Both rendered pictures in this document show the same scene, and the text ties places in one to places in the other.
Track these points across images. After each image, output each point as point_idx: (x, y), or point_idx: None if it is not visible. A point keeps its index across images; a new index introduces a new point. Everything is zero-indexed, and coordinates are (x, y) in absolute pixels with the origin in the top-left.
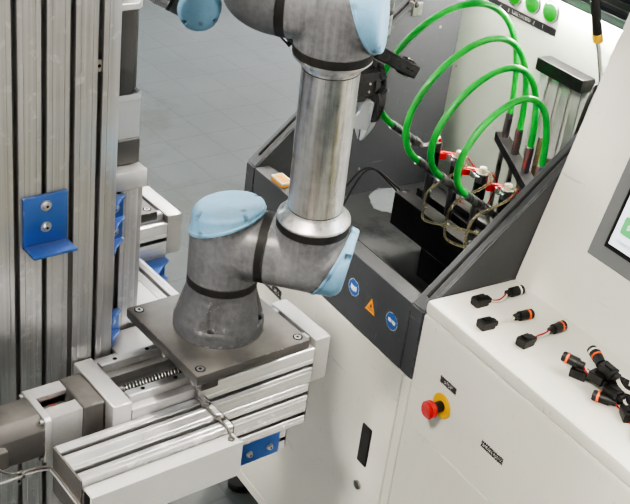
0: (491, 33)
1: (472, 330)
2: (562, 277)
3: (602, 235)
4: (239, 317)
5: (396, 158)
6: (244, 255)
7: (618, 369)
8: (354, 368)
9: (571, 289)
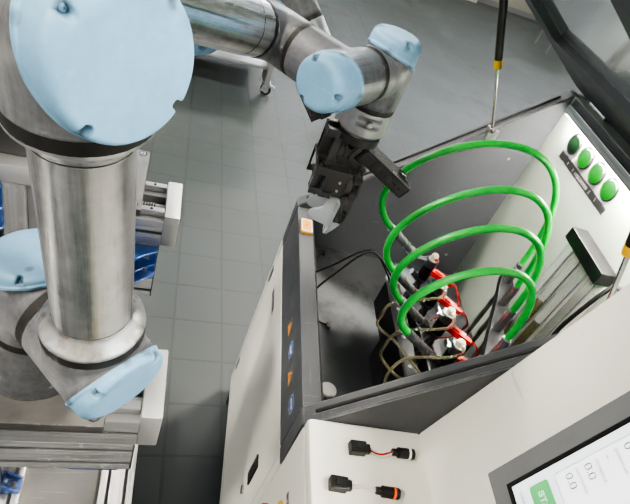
0: (548, 184)
1: (319, 483)
2: (453, 474)
3: (510, 472)
4: (20, 373)
5: None
6: (9, 320)
7: None
8: (270, 409)
9: (454, 494)
